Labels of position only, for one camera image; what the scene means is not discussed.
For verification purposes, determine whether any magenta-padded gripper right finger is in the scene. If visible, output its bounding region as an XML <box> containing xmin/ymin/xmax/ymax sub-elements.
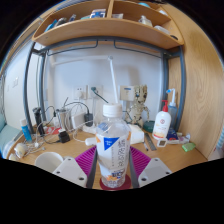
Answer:
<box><xmin>128</xmin><ymin>145</ymin><xmax>173</xmax><ymax>189</ymax></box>

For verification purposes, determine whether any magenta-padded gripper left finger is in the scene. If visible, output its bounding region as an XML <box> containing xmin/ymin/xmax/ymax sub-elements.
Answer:
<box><xmin>52</xmin><ymin>145</ymin><xmax>99</xmax><ymax>189</ymax></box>

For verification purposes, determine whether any clear water bottle white cap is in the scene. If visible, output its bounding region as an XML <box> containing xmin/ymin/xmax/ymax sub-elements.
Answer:
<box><xmin>95</xmin><ymin>102</ymin><xmax>132</xmax><ymax>190</ymax></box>

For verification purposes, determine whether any pale yellow cup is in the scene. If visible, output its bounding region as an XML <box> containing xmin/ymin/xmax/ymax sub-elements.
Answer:
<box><xmin>34</xmin><ymin>151</ymin><xmax>65</xmax><ymax>174</ymax></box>

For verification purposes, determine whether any small white square device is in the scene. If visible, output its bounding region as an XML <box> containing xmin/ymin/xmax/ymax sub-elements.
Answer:
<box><xmin>156</xmin><ymin>138</ymin><xmax>168</xmax><ymax>148</ymax></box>

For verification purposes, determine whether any small white oval device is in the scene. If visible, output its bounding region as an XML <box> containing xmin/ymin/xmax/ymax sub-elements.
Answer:
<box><xmin>84</xmin><ymin>137</ymin><xmax>98</xmax><ymax>147</ymax></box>

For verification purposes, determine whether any small black charger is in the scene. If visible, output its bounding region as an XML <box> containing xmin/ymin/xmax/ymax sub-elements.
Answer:
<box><xmin>58</xmin><ymin>129</ymin><xmax>71</xmax><ymax>144</ymax></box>

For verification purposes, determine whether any white tissue box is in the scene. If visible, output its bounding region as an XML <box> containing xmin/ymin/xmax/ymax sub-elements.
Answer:
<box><xmin>128</xmin><ymin>123</ymin><xmax>145</xmax><ymax>145</ymax></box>

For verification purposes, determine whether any small green block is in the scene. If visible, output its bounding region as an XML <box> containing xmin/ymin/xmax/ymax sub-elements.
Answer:
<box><xmin>181</xmin><ymin>142</ymin><xmax>197</xmax><ymax>153</ymax></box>

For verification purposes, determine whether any white power strip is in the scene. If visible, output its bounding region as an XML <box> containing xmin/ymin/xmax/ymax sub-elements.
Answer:
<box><xmin>81</xmin><ymin>123</ymin><xmax>101</xmax><ymax>135</ymax></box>

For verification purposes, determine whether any white pump bottle red top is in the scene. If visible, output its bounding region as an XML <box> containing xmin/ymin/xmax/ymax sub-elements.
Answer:
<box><xmin>152</xmin><ymin>99</ymin><xmax>172</xmax><ymax>141</ymax></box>

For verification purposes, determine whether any blue bottle white cap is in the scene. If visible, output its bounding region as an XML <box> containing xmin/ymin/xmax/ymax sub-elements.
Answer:
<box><xmin>19</xmin><ymin>118</ymin><xmax>33</xmax><ymax>143</ymax></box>

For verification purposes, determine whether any white spray bottle blue nozzle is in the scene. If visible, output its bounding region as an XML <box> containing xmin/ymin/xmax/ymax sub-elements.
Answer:
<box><xmin>165</xmin><ymin>88</ymin><xmax>178</xmax><ymax>129</ymax></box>

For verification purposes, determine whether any tree creature figurine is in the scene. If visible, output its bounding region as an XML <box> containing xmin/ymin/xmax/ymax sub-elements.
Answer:
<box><xmin>128</xmin><ymin>84</ymin><xmax>150</xmax><ymax>128</ymax></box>

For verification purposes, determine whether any white desk lamp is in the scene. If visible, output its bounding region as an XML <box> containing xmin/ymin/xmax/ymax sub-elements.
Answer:
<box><xmin>106</xmin><ymin>55</ymin><xmax>120</xmax><ymax>106</ymax></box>

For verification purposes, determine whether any wooden shelf unit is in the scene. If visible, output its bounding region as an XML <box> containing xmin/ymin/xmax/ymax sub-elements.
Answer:
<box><xmin>31</xmin><ymin>0</ymin><xmax>185</xmax><ymax>51</ymax></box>

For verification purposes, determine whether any white wall outlet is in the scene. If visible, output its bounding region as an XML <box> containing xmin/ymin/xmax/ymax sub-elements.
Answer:
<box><xmin>73</xmin><ymin>85</ymin><xmax>88</xmax><ymax>100</ymax></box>

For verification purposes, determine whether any grey metal frame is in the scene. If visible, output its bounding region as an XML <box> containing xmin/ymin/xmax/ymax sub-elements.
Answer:
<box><xmin>22</xmin><ymin>36</ymin><xmax>187</xmax><ymax>134</ymax></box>

